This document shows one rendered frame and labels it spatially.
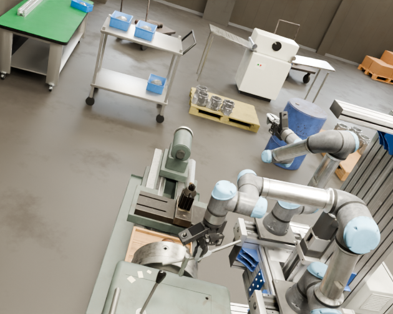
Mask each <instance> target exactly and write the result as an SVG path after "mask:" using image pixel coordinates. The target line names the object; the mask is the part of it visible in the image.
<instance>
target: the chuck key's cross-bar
mask: <svg viewBox="0 0 393 314"><path fill-rule="evenodd" d="M239 243H241V241H240V240H238V241H235V242H232V243H230V244H227V245H224V246H222V247H219V248H216V249H213V250H210V251H211V253H214V252H217V251H219V250H222V249H225V248H228V247H231V246H233V245H236V244H239ZM194 257H195V256H193V257H190V259H189V260H194ZM184 261H185V260H184V259H177V260H171V261H167V262H162V265H168V264H174V263H178V262H184Z"/></svg>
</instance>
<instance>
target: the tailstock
mask: <svg viewBox="0 0 393 314"><path fill-rule="evenodd" d="M182 129H184V130H182ZM185 130H187V131H185ZM173 136H174V139H173V142H171V144H170V147H169V150H168V149H165V151H164V153H163V158H162V163H161V167H160V172H159V176H163V177H166V178H170V179H174V180H176V181H181V182H183V183H185V182H186V180H187V176H188V164H189V158H190V154H191V147H192V139H193V132H192V131H191V129H189V128H188V127H185V126H181V127H178V128H177V129H176V130H175V131H174V134H173Z"/></svg>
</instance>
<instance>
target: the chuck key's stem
mask: <svg viewBox="0 0 393 314"><path fill-rule="evenodd" d="M189 259H190V255H189V254H185V256H184V260H185V261H184V262H182V264H181V269H180V271H179V273H178V275H179V277H182V276H183V273H184V270H185V268H186V267H187V264H188V261H189Z"/></svg>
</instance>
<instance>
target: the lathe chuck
mask: <svg viewBox="0 0 393 314"><path fill-rule="evenodd" d="M163 246H167V247H168V248H169V250H168V251H163V250H162V247H163ZM186 251H187V248H185V247H183V246H181V245H179V244H176V243H173V242H164V241H159V242H151V243H149V244H145V245H143V246H141V247H140V248H139V249H137V250H136V251H135V253H134V255H133V259H132V260H131V263H134V264H135V263H136V262H138V261H139V260H142V259H144V258H147V257H153V256H166V257H172V258H174V259H183V258H184V256H185V254H187V252H186ZM187 265H188V266H190V267H191V268H192V270H193V271H194V272H195V274H196V277H197V279H198V262H197V261H195V259H194V260H189V261H188V264H187Z"/></svg>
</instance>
